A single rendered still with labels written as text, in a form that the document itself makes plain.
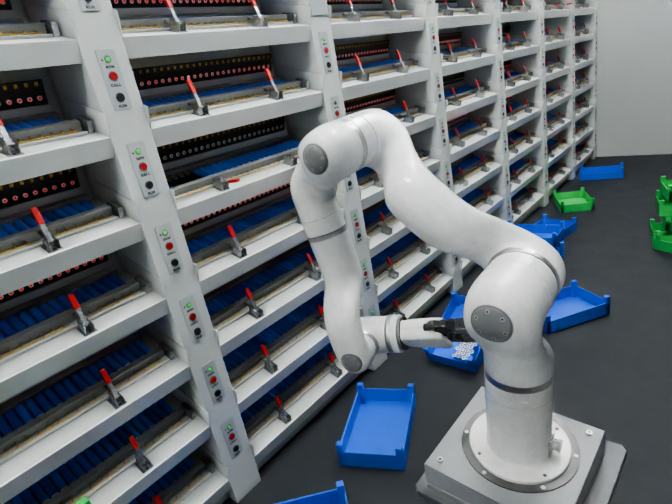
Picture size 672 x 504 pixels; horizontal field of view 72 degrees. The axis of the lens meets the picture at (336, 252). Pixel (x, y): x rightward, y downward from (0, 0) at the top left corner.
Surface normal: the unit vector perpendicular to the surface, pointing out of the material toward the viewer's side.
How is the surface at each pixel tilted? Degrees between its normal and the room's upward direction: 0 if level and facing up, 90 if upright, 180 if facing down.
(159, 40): 107
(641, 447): 0
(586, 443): 4
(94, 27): 90
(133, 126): 90
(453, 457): 4
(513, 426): 93
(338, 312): 52
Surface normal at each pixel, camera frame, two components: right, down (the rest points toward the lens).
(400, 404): -0.18, -0.92
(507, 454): -0.59, 0.42
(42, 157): 0.78, 0.35
